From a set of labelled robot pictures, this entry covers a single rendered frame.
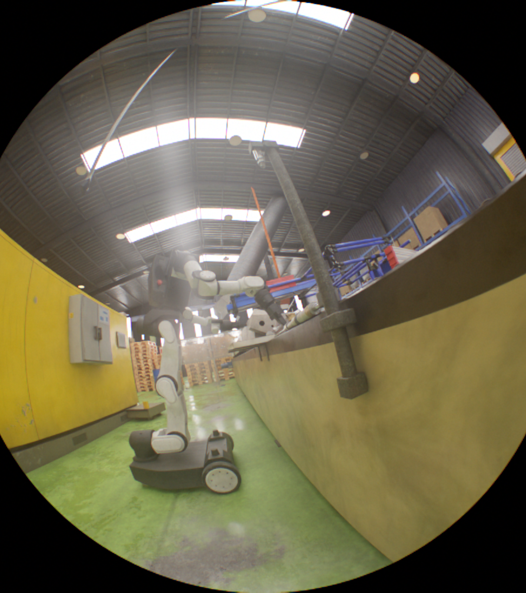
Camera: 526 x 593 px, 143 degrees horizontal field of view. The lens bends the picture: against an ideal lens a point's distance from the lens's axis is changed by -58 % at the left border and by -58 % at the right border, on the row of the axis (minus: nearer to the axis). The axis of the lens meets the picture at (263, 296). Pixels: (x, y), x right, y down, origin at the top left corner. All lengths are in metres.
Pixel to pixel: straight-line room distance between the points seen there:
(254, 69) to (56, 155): 8.33
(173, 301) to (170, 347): 0.28
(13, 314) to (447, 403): 2.31
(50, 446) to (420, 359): 2.39
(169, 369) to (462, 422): 1.27
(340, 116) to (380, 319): 10.28
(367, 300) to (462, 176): 11.34
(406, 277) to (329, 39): 9.36
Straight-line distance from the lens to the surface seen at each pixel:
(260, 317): 1.26
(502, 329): 0.23
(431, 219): 10.43
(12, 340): 2.12
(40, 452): 2.24
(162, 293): 1.30
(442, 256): 0.24
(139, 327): 1.37
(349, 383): 0.35
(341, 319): 0.34
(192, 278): 1.04
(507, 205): 0.22
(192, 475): 1.27
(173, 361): 1.29
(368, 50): 9.97
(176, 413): 1.31
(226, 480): 1.21
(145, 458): 1.47
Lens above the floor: 0.71
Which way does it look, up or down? 15 degrees up
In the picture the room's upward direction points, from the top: 14 degrees counter-clockwise
